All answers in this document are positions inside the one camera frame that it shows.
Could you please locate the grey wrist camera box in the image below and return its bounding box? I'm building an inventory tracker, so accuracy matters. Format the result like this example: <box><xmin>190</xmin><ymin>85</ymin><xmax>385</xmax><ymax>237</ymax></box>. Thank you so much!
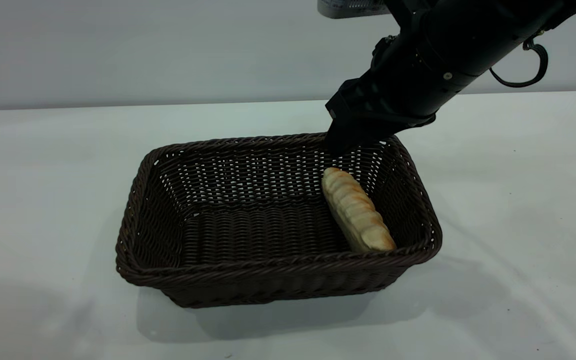
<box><xmin>317</xmin><ymin>0</ymin><xmax>392</xmax><ymax>20</ymax></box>

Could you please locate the striped orange bread roll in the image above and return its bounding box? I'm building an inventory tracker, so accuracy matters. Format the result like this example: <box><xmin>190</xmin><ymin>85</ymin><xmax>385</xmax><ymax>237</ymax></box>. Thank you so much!
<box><xmin>321</xmin><ymin>167</ymin><xmax>398</xmax><ymax>253</ymax></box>

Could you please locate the dark brown wicker basket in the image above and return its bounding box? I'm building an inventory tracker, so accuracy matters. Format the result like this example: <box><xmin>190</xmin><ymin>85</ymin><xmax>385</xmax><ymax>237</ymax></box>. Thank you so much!
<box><xmin>115</xmin><ymin>132</ymin><xmax>443</xmax><ymax>309</ymax></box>

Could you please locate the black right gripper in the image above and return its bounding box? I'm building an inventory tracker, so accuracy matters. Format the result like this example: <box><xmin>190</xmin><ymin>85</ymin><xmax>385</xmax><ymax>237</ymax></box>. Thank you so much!
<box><xmin>324</xmin><ymin>35</ymin><xmax>437</xmax><ymax>156</ymax></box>

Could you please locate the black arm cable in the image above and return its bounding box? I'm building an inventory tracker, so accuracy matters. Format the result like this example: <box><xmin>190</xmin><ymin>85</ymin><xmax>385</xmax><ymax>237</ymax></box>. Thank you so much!
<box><xmin>489</xmin><ymin>37</ymin><xmax>550</xmax><ymax>89</ymax></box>

